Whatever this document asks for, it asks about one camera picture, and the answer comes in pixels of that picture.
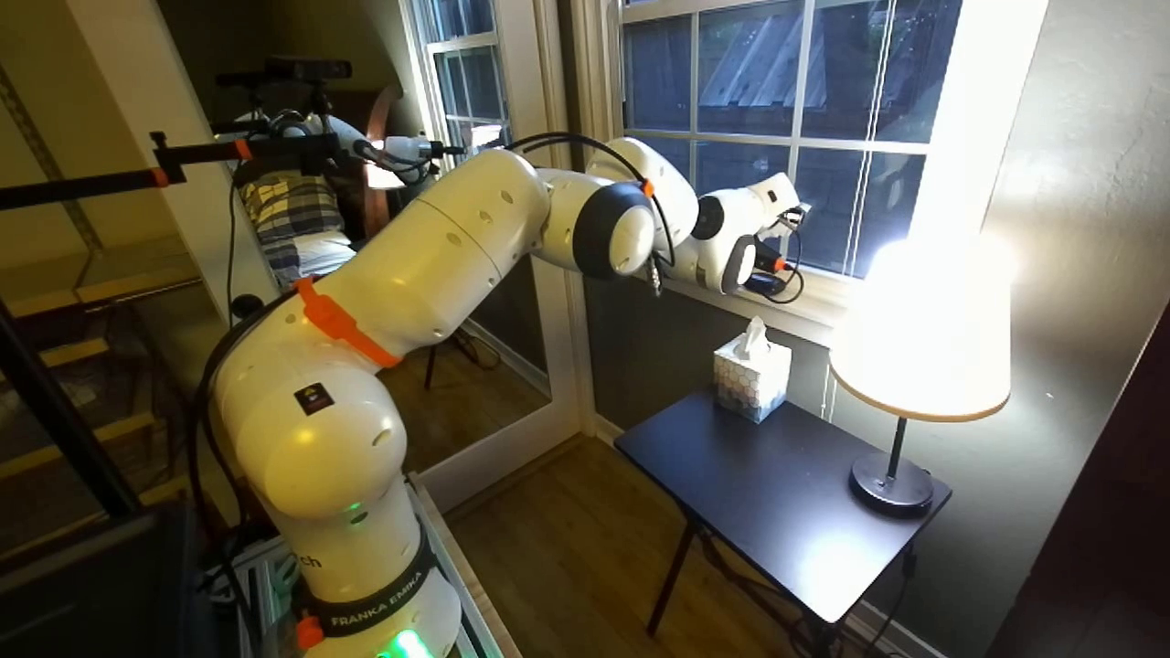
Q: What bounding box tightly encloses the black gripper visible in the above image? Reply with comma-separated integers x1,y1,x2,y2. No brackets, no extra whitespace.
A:
747,203,803,304

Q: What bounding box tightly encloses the white tissue paper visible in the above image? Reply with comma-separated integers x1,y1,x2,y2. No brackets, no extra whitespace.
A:
752,171,807,229

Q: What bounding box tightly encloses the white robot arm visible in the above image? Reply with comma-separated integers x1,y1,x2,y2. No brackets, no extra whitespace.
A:
212,138,803,658

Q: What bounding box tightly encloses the patterned tissue box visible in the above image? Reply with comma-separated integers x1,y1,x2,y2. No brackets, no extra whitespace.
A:
713,319,788,422

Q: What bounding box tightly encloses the table lamp with white shade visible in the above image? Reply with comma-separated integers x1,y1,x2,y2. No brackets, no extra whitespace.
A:
831,237,1015,511

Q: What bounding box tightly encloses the black side table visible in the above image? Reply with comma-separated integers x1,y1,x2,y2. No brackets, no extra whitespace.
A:
617,392,951,658

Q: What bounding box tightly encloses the bed with plaid blanket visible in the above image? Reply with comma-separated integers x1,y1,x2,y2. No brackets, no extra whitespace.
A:
234,109,402,289

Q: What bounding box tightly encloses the white window frame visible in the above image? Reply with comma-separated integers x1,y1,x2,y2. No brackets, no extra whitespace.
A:
400,0,1049,333

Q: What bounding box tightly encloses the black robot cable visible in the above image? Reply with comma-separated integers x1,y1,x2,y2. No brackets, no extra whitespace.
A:
500,129,679,297

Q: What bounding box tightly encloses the white blind cord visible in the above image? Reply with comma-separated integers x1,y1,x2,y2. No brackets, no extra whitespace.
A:
836,0,916,279

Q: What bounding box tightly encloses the black camera tripod bar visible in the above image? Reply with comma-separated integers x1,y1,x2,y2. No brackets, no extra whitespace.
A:
0,129,342,210

